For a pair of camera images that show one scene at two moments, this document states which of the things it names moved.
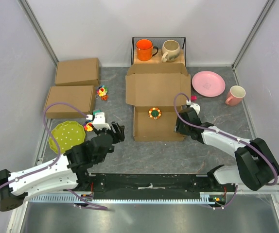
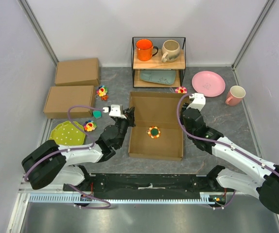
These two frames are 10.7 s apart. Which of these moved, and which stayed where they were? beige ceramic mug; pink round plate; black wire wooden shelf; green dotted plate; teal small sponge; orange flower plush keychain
Moved: orange flower plush keychain
Stayed: beige ceramic mug; pink round plate; teal small sponge; black wire wooden shelf; green dotted plate
